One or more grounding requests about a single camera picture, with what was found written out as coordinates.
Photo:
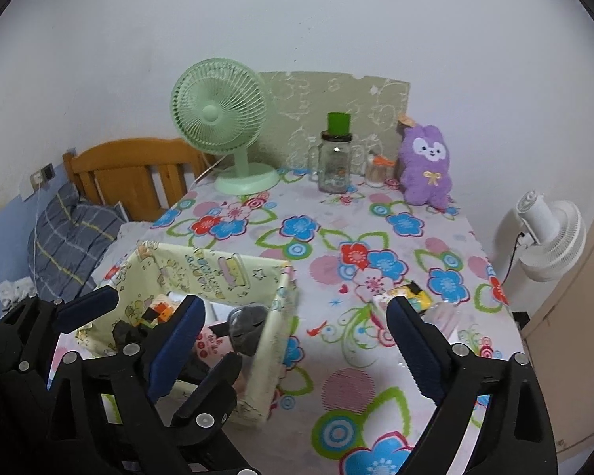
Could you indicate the floral tablecloth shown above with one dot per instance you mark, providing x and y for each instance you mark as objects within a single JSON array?
[{"x": 326, "y": 257}]

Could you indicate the small glass orange lid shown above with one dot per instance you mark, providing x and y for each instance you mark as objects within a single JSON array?
[{"x": 376, "y": 173}]

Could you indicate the black cloth bundle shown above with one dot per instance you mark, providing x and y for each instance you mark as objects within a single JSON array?
[{"x": 123, "y": 334}]

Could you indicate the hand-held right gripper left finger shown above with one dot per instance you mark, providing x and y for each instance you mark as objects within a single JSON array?
[{"x": 173, "y": 346}]

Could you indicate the yellow cartoon packet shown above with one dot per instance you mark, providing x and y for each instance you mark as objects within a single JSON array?
[{"x": 416, "y": 299}]

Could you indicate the grey plush toy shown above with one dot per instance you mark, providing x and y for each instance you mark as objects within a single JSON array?
[{"x": 247, "y": 329}]

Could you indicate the clear plastic pack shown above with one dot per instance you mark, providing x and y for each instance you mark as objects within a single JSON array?
[{"x": 443, "y": 319}]

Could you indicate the white pedestal fan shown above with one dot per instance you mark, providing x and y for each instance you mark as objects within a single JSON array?
[{"x": 549, "y": 227}]

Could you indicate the green desk fan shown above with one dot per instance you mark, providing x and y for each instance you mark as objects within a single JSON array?
[{"x": 218, "y": 109}]

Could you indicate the yellow fabric storage box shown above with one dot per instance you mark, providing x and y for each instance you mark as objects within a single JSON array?
[{"x": 270, "y": 356}]

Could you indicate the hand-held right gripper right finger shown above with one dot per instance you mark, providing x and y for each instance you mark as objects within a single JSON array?
[{"x": 416, "y": 351}]

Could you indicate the green printed board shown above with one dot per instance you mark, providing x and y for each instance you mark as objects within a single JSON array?
[{"x": 297, "y": 104}]

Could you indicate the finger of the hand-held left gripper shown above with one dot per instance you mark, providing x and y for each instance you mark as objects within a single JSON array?
[
  {"x": 86, "y": 304},
  {"x": 213, "y": 386}
]

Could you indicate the orange yellow toy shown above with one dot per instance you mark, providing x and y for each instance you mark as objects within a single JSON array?
[{"x": 159, "y": 312}]

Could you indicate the grey plaid pillow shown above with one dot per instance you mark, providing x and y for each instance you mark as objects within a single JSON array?
[{"x": 64, "y": 242}]

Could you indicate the glass jar with green lid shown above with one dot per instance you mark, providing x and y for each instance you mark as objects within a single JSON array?
[{"x": 335, "y": 168}]

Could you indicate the purple plush bunny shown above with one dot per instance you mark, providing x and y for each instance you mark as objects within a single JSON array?
[{"x": 428, "y": 178}]

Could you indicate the wall socket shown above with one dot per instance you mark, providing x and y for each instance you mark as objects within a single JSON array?
[{"x": 47, "y": 172}]

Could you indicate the wooden headboard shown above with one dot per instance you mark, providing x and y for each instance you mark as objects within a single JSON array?
[{"x": 128, "y": 153}]

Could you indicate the pink white packet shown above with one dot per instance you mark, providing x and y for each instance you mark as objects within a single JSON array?
[{"x": 210, "y": 349}]

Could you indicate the crumpled white cloth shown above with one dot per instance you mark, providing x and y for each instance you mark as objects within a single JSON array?
[{"x": 15, "y": 289}]

